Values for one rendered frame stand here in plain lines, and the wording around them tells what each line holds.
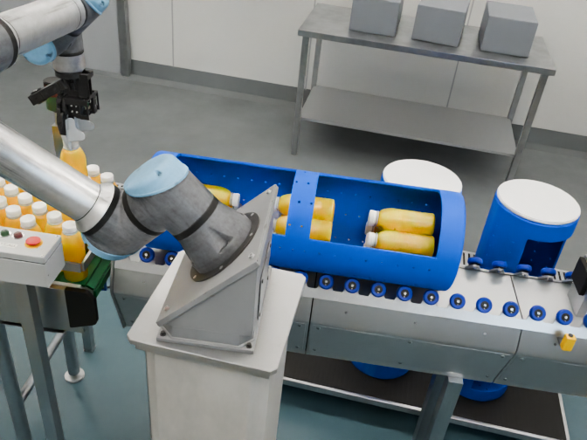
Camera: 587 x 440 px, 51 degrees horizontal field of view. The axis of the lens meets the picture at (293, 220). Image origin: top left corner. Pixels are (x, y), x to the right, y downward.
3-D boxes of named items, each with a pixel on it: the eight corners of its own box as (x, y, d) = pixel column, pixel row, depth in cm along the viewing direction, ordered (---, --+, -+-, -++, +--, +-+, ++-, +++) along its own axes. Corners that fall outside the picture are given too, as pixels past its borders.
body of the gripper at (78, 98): (88, 123, 152) (83, 77, 145) (55, 119, 152) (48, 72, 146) (100, 111, 158) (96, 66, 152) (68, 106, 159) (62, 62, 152)
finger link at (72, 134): (83, 155, 156) (82, 120, 152) (60, 153, 156) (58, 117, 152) (88, 152, 159) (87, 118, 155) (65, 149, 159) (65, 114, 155)
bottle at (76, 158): (93, 201, 169) (86, 147, 160) (68, 205, 166) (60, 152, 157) (86, 189, 174) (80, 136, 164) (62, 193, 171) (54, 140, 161)
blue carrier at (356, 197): (445, 312, 170) (472, 227, 155) (139, 266, 175) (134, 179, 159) (438, 253, 194) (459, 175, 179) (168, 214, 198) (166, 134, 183)
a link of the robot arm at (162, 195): (206, 216, 116) (155, 165, 111) (158, 249, 122) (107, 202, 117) (219, 183, 126) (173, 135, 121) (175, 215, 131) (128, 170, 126)
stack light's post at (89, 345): (92, 353, 270) (62, 127, 209) (83, 351, 270) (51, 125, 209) (95, 346, 274) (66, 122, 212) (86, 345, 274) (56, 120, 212)
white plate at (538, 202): (486, 200, 206) (485, 202, 207) (568, 232, 194) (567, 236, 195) (513, 170, 226) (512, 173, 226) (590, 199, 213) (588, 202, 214)
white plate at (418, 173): (475, 197, 207) (474, 201, 208) (443, 158, 229) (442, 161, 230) (398, 201, 201) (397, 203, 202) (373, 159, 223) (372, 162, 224)
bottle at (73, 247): (78, 285, 173) (72, 238, 164) (58, 278, 175) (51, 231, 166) (93, 272, 178) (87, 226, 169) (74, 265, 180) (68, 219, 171)
